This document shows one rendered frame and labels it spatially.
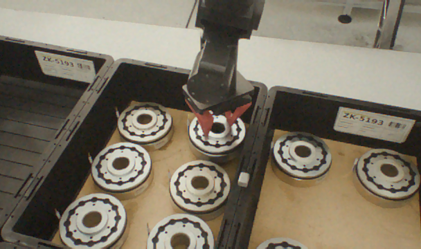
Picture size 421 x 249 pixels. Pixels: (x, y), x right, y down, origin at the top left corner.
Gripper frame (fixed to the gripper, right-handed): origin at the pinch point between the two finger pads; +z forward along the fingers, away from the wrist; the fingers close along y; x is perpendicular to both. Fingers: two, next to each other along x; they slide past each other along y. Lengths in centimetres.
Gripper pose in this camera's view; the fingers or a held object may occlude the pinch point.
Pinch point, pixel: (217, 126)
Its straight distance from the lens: 76.3
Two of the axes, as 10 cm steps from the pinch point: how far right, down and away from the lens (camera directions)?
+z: 0.0, 6.9, 7.2
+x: -4.9, -6.3, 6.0
